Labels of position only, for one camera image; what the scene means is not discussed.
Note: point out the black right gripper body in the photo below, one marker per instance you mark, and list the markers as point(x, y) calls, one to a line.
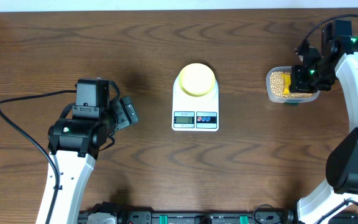
point(305, 80)

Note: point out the white kitchen scale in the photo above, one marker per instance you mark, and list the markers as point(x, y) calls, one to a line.
point(195, 113)

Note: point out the green tape label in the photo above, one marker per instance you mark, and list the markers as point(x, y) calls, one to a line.
point(291, 103)

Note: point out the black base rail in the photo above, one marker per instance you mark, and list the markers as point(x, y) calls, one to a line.
point(107, 212)

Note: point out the clear plastic container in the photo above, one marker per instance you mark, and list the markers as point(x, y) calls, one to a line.
point(276, 99)

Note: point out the pile of soybeans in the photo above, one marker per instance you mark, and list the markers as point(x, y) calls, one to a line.
point(277, 86)

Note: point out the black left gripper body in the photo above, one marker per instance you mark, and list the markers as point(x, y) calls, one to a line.
point(121, 119)

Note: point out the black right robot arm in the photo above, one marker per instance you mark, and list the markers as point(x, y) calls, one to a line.
point(336, 61)

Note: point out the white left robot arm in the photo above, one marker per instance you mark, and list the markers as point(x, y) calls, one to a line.
point(74, 146)

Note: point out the yellow bowl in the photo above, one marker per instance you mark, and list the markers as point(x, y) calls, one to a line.
point(196, 79)

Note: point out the yellow measuring scoop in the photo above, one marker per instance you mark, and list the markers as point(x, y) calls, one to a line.
point(287, 82)

